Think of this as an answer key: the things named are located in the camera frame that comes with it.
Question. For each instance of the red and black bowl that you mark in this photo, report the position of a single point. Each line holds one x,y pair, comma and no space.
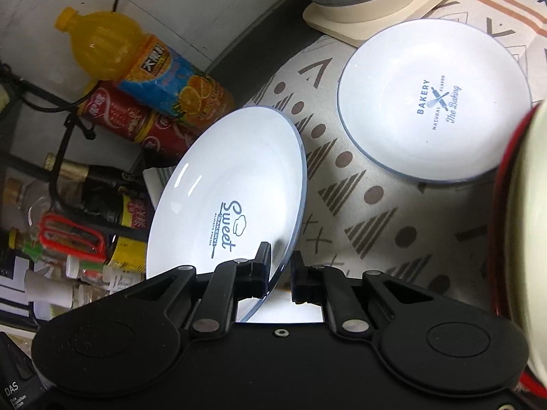
499,243

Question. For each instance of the dark bottle gold foil neck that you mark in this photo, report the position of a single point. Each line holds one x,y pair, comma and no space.
102,196

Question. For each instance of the white plate crossed utensils print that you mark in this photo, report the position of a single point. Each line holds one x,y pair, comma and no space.
406,128

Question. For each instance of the white capped bottle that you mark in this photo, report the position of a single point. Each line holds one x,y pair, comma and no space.
42,292

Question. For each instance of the black metal kitchen rack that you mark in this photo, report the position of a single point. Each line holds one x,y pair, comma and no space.
57,158

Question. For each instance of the pale green bowl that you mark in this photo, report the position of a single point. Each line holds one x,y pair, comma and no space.
532,243

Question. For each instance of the orange juice bottle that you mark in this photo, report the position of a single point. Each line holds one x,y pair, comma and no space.
128,59

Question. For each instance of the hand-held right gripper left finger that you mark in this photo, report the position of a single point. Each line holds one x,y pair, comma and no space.
260,277

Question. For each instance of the patterned fringed table mat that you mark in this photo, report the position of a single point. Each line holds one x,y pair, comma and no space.
363,230

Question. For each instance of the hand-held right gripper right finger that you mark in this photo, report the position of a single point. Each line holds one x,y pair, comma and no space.
299,282

